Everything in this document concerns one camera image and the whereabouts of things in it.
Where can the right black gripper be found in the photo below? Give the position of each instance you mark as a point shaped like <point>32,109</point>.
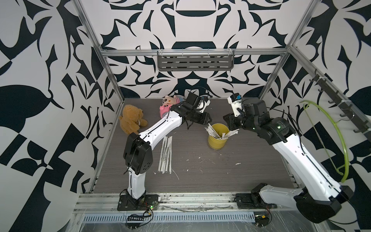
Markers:
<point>231,122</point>

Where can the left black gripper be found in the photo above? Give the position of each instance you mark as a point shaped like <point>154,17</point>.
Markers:
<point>204,121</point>

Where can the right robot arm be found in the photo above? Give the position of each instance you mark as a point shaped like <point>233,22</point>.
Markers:
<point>322,197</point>

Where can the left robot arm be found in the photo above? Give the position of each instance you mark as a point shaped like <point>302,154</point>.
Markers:
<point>138,150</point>

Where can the bundle of wrapped straws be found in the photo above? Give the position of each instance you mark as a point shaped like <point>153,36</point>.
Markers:
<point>220,131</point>

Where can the yellow plastic cup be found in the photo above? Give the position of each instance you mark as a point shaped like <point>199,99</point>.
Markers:
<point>216,144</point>

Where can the pink alarm clock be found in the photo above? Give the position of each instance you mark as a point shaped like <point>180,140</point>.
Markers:
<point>164,109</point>

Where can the brown teddy bear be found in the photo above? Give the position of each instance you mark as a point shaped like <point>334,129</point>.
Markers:
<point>132,119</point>

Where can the green plastic hanger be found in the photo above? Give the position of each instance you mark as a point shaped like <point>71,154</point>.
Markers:
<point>328,141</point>

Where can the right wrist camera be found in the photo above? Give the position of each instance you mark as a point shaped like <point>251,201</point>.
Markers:
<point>235,100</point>

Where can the grey slotted wall shelf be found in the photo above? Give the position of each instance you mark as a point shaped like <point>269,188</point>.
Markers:
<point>192,60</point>

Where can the black wall hook rail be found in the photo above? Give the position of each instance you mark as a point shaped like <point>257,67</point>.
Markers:
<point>350,111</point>

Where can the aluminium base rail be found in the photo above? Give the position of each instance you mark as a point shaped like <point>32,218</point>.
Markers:
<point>172,202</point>

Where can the white cable duct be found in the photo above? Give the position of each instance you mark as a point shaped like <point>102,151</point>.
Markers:
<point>172,217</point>

